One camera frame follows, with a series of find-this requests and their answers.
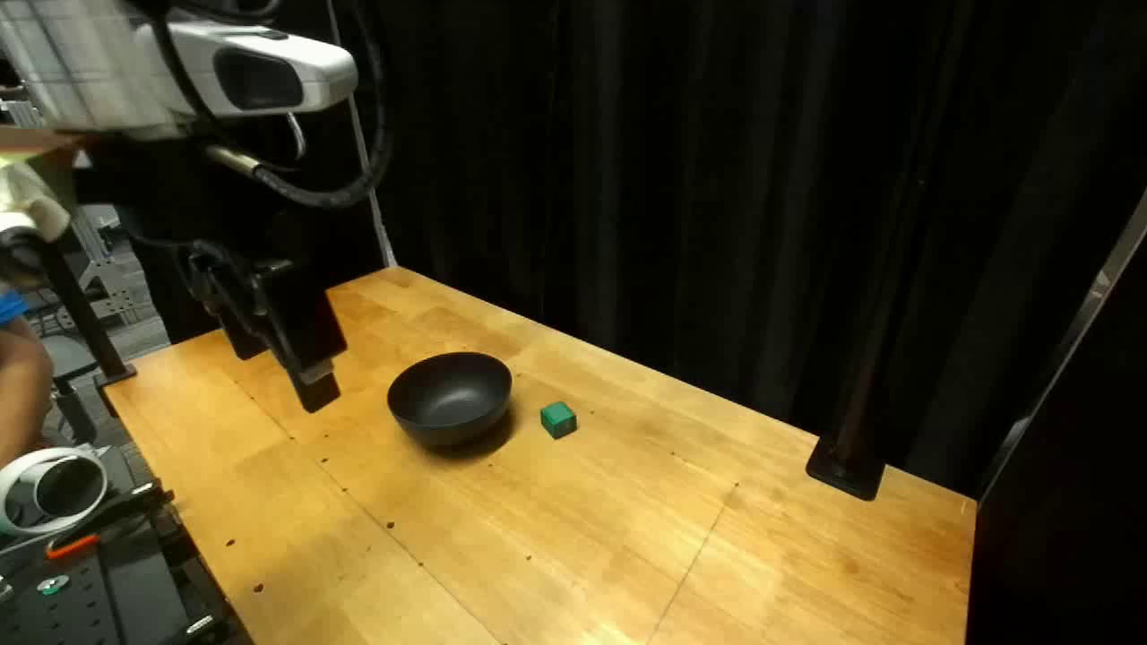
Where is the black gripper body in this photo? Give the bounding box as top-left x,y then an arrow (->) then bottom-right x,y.
254,253 -> 350,381

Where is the black curtain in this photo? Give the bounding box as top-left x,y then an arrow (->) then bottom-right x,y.
273,0 -> 1147,499

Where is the thin white cable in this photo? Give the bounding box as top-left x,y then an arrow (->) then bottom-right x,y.
341,97 -> 401,272

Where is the black tripod leg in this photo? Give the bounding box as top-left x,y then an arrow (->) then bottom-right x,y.
33,225 -> 141,389

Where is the green cube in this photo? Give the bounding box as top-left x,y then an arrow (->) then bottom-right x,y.
537,399 -> 579,440

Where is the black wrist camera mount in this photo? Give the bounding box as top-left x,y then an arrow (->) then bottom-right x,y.
186,240 -> 276,361

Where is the black perforated breadboard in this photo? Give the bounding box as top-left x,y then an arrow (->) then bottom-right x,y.
0,475 -> 254,645

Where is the person's forearm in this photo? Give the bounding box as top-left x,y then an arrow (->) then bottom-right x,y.
0,319 -> 58,474

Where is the black post with base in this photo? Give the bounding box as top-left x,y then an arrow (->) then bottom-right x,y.
804,0 -> 1141,506

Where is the orange handled tool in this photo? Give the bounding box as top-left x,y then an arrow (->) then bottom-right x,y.
43,529 -> 108,565

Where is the black bowl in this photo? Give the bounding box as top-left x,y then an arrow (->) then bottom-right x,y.
382,346 -> 515,454

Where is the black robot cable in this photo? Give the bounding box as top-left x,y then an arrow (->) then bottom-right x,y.
202,0 -> 396,216

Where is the white VR controller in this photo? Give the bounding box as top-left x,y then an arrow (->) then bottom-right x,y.
0,440 -> 114,541

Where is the black side panel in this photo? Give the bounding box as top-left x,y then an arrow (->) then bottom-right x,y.
963,191 -> 1147,645

